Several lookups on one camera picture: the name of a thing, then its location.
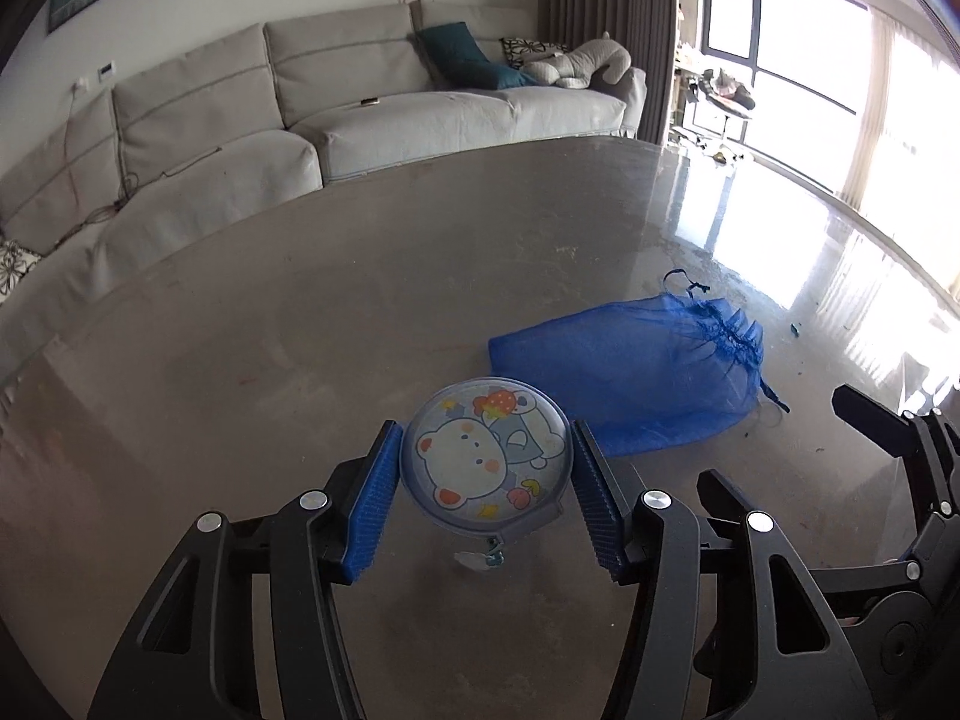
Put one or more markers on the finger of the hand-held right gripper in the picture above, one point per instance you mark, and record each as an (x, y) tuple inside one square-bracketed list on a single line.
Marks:
[(720, 499), (870, 420)]

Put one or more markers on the black and white patterned pillow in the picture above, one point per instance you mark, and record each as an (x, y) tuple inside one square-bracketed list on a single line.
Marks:
[(529, 51)]

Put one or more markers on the white sheer curtain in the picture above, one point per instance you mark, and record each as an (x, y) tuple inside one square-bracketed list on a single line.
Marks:
[(915, 127)]

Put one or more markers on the round cartoon bear pouch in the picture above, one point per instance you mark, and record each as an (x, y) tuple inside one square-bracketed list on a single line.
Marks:
[(480, 457)]

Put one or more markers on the brown curtain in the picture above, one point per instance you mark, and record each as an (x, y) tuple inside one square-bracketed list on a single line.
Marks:
[(600, 30)]

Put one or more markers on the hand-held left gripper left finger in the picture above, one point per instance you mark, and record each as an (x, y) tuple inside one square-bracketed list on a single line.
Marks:
[(371, 510)]

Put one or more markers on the grey plush toy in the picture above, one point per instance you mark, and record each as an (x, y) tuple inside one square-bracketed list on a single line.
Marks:
[(581, 64)]

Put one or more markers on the wall switch panel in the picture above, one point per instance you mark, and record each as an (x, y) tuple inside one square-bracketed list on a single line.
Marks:
[(108, 73)]

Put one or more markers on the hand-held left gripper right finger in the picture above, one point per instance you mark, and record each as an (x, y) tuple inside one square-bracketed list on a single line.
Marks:
[(604, 510)]

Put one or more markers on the flower patterned cushion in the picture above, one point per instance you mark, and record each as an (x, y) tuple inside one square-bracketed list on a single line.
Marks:
[(15, 266)]

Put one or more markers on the teal pillow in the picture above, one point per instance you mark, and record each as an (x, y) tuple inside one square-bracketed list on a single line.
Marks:
[(461, 52)]

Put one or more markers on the light grey sofa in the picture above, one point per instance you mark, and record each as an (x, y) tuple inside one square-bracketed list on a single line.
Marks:
[(300, 112)]

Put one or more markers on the chair with clothes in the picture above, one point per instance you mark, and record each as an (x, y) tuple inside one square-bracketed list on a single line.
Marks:
[(724, 94)]

